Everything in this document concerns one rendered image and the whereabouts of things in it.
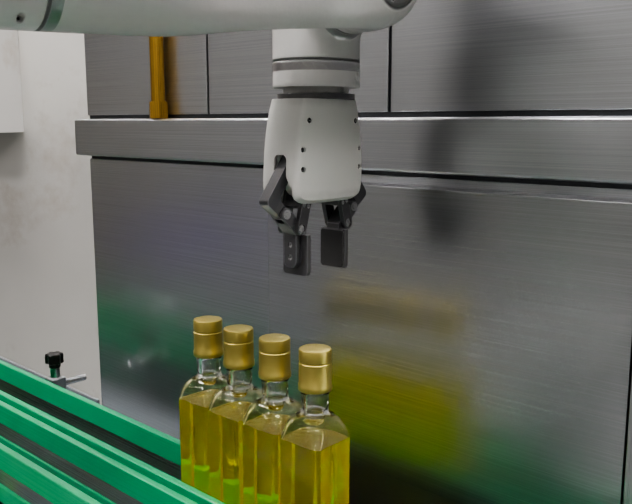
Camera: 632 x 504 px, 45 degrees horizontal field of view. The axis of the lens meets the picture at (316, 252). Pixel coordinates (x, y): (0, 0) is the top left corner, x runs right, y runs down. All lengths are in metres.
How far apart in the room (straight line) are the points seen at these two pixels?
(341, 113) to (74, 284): 3.32
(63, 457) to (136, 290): 0.31
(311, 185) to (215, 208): 0.41
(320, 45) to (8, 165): 3.47
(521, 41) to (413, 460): 0.47
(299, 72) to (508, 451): 0.43
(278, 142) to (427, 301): 0.25
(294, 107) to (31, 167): 3.37
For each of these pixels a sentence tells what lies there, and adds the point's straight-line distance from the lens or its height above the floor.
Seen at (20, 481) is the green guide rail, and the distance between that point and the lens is 1.10.
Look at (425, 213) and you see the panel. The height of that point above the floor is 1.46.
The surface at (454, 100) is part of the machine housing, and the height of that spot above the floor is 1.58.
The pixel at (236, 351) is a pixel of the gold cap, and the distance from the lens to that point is 0.86.
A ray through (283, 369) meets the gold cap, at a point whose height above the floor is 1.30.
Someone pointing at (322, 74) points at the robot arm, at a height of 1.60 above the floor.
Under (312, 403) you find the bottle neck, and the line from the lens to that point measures 0.80.
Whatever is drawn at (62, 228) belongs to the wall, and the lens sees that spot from 3.98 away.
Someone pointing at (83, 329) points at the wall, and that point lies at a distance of 4.02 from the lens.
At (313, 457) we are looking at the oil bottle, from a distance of 0.80.
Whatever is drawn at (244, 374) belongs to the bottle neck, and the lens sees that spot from 0.88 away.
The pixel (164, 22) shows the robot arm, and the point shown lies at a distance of 0.65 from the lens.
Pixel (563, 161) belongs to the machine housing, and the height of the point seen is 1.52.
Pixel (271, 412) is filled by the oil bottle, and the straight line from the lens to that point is 0.83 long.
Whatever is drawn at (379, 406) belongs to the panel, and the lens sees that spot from 0.92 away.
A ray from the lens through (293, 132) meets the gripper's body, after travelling 0.72.
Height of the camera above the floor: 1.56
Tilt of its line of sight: 10 degrees down
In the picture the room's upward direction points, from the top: straight up
